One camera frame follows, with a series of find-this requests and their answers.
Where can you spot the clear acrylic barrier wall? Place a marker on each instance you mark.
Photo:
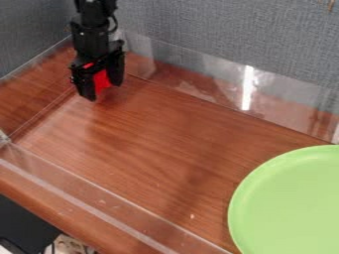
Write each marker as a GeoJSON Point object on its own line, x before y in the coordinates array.
{"type": "Point", "coordinates": [133, 171]}

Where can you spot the black box under table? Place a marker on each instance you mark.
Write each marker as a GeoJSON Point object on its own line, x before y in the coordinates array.
{"type": "Point", "coordinates": [22, 228]}

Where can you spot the white power strip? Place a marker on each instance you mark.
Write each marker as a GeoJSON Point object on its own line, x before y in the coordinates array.
{"type": "Point", "coordinates": [68, 245]}

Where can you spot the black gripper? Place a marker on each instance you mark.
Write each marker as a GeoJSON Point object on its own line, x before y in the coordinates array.
{"type": "Point", "coordinates": [94, 48]}

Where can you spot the green plate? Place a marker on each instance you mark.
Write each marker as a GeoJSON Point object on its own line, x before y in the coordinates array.
{"type": "Point", "coordinates": [284, 207]}

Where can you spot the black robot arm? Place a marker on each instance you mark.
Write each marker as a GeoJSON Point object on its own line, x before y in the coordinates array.
{"type": "Point", "coordinates": [93, 12]}

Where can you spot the red plastic block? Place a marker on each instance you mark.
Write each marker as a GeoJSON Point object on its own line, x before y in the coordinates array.
{"type": "Point", "coordinates": [100, 77]}

